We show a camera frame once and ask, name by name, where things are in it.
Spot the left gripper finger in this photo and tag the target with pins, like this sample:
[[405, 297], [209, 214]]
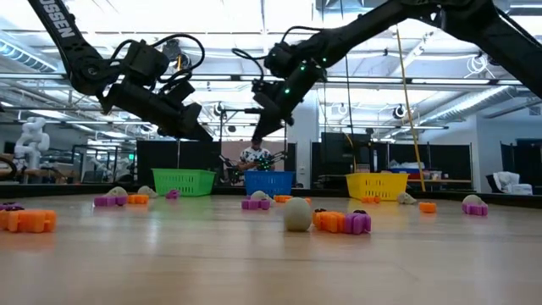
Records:
[[197, 132]]

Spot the ceiling light strip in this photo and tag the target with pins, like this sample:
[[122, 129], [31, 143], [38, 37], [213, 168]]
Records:
[[402, 126]]

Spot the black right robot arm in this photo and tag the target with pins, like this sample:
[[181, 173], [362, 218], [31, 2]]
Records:
[[487, 29]]

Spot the brown backdrop panel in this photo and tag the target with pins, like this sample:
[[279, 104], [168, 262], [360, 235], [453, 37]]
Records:
[[230, 148]]

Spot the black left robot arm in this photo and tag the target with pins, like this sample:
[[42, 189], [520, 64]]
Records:
[[74, 55]]

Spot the black ceiling device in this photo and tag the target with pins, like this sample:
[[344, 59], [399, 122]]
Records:
[[171, 48]]

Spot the purple Halloween decoration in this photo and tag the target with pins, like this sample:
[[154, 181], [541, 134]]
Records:
[[357, 223], [10, 206], [256, 204], [475, 209], [109, 201], [172, 194]]

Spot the wooden top desk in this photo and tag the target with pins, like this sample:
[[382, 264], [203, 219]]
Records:
[[449, 181]]

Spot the background black robot arm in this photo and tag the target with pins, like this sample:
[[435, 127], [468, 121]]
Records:
[[233, 173]]

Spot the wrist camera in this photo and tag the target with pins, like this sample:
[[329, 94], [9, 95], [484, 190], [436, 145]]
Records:
[[262, 95], [180, 93]]

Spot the grey skull decoration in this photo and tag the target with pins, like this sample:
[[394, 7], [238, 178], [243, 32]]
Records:
[[297, 214], [472, 199], [406, 197], [117, 191], [147, 191], [259, 195]]

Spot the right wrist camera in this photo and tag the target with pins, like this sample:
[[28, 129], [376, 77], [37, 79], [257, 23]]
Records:
[[262, 95]]

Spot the white cloth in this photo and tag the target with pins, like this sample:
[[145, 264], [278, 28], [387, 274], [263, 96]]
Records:
[[510, 182]]

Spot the black partition wall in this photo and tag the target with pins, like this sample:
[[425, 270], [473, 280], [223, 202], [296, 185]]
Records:
[[186, 154], [525, 161], [449, 161]]

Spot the blue plastic basket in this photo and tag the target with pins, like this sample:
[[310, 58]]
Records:
[[269, 183]]

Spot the black office chair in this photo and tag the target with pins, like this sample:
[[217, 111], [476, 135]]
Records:
[[492, 184]]

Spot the green plastic basket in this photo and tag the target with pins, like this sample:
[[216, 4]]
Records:
[[182, 182]]

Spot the yellow plastic basket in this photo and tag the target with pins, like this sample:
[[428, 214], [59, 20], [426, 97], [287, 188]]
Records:
[[377, 185]]

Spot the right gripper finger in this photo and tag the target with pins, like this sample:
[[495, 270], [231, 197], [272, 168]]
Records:
[[269, 125]]

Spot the long ceiling light bar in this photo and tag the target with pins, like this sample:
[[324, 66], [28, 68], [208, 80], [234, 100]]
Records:
[[444, 80]]

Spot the blue and red boxes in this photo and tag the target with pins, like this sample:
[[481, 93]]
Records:
[[406, 170]]

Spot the white ventilation duct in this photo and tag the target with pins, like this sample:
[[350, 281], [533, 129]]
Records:
[[466, 103]]

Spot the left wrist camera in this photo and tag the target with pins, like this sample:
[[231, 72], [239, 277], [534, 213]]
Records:
[[180, 93]]

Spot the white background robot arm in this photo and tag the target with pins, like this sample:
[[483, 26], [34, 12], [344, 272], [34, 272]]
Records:
[[31, 140]]

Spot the person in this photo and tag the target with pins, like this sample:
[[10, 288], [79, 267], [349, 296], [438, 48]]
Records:
[[254, 154]]

